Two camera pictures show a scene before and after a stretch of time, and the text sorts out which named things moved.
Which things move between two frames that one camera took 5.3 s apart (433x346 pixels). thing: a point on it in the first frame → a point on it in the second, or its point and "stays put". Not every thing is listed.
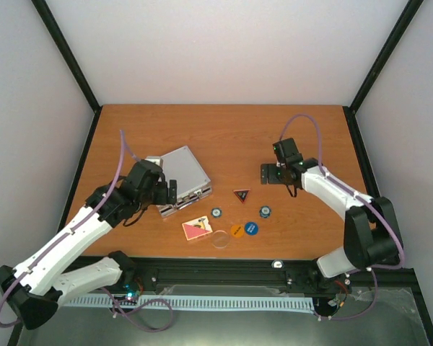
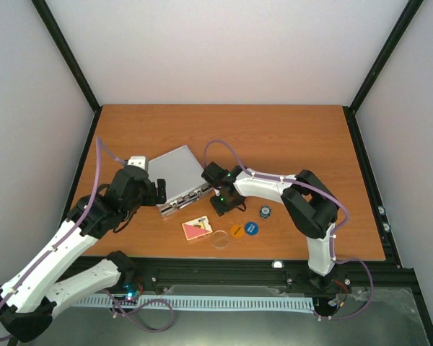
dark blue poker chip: x=265 y=212 stays put
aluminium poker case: x=193 y=183 stays put
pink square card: x=196 y=228 stays put
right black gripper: x=270 y=169 → x=221 y=209
